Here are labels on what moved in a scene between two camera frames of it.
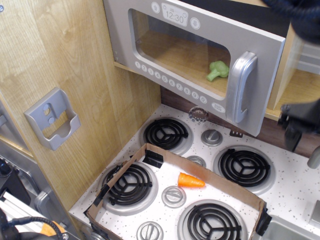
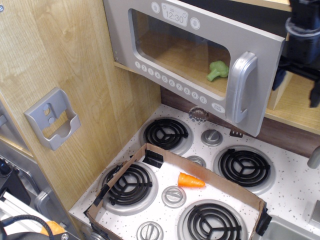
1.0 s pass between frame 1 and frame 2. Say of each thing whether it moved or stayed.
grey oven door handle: stayed
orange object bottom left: stayed
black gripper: moved
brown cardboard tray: stayed
